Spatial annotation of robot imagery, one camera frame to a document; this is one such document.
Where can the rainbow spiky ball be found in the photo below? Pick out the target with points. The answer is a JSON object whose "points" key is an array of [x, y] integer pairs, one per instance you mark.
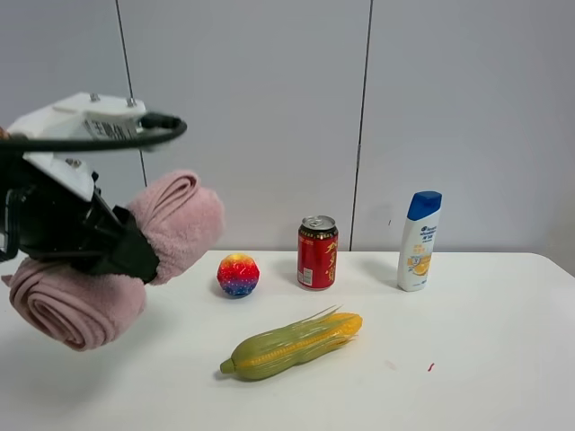
{"points": [[238, 274]]}

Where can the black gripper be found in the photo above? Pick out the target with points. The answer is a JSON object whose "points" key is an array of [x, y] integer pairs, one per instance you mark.
{"points": [[47, 220]]}

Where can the white blue shampoo bottle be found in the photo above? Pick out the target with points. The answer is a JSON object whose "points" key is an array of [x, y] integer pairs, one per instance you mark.
{"points": [[418, 237]]}

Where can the pink towel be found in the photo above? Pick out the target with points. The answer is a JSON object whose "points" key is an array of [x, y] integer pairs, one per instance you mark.
{"points": [[181, 219]]}

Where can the toy corn cob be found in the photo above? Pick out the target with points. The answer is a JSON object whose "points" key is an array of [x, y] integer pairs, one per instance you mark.
{"points": [[272, 352]]}

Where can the red drink can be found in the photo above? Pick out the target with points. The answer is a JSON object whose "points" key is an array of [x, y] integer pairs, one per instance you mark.
{"points": [[317, 250]]}

